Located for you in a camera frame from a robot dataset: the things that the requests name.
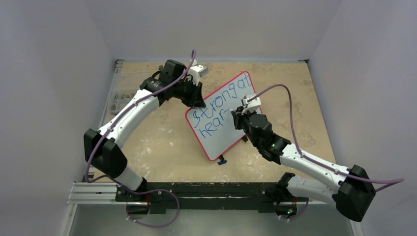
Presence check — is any pink framed whiteboard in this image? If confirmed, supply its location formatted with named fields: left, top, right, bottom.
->
left=185, top=71, right=256, bottom=161

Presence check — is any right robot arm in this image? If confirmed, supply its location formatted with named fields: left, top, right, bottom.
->
left=231, top=107, right=376, bottom=222

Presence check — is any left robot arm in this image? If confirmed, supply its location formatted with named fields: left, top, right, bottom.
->
left=83, top=59, right=209, bottom=192

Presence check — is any blue marker cap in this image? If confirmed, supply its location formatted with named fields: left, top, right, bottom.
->
left=217, top=160, right=227, bottom=165

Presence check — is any clear plastic screw box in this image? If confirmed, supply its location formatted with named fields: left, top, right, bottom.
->
left=108, top=73, right=139, bottom=115

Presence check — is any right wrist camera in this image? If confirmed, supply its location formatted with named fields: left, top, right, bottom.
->
left=241, top=93, right=261, bottom=115

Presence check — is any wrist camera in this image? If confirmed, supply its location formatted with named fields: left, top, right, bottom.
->
left=188, top=60, right=209, bottom=85
left=241, top=93, right=261, bottom=115

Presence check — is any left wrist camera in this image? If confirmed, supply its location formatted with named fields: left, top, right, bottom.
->
left=188, top=60, right=209, bottom=85

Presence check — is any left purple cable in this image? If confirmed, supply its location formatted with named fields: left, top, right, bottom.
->
left=85, top=49, right=197, bottom=228

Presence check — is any purple cable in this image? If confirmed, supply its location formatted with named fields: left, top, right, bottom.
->
left=249, top=84, right=406, bottom=222
left=85, top=49, right=197, bottom=228

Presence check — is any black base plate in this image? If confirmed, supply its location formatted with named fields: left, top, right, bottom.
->
left=115, top=182, right=298, bottom=217

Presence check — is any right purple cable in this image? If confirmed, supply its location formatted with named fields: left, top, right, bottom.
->
left=249, top=84, right=406, bottom=222

